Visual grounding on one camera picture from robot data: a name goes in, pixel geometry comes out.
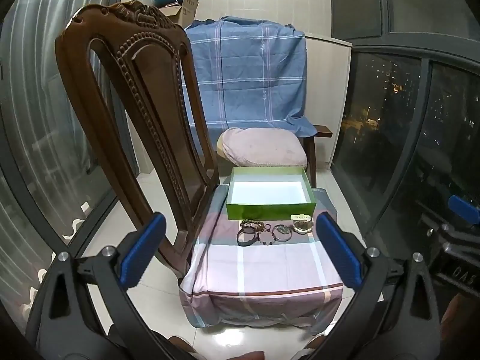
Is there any cream white wristwatch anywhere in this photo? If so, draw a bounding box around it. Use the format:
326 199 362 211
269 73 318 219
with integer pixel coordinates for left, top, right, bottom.
290 214 314 235

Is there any silver bangle with green stones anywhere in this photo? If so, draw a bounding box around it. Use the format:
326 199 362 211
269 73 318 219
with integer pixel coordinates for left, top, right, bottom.
271 224 293 243

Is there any brown beaded bracelet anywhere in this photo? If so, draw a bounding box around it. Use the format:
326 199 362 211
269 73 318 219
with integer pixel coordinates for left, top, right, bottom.
239 218 266 233

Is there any black watch band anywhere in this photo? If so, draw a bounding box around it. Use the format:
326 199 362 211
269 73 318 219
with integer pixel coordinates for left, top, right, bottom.
237 227 258 247

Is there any person's right hand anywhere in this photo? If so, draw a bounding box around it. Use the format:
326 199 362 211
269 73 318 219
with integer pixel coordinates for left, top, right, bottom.
440 293 477 344

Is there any pink plaid cloth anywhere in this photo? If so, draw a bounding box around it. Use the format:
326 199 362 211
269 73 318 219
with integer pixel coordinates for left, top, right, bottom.
179 185 343 335

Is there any dark wooden chair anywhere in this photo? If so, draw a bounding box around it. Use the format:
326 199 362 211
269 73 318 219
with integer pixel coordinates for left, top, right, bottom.
301 124 333 189

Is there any green cardboard box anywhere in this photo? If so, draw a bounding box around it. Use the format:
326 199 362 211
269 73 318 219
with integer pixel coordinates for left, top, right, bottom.
226 166 317 221

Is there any pink cushion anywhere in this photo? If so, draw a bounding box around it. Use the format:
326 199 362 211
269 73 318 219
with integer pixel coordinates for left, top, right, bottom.
216 127 308 168

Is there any blue plaid cloth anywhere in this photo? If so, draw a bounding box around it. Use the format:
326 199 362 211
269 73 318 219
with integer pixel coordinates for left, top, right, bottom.
186 16 316 143

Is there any carved brown wooden chair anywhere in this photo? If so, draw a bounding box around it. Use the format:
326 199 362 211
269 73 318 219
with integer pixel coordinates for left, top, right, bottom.
55 1 219 277

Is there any brown cardboard box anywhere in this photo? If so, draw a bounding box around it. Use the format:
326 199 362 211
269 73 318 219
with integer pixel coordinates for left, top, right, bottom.
160 0 199 29

